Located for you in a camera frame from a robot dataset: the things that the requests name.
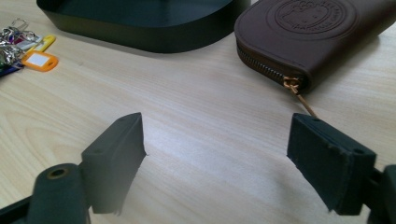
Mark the orange key tag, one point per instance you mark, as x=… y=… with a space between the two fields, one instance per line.
x=40 y=60

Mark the brown zip wallet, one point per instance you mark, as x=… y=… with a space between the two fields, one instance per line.
x=299 y=43

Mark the yellow key tag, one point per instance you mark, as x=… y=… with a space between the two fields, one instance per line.
x=46 y=42

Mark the bunch of metal key rings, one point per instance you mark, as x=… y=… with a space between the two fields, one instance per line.
x=11 y=46

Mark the black oval tray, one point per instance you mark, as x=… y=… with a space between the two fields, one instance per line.
x=140 y=28

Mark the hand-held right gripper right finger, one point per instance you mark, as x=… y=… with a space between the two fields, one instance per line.
x=330 y=168

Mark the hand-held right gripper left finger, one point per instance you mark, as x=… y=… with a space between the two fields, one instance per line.
x=115 y=155

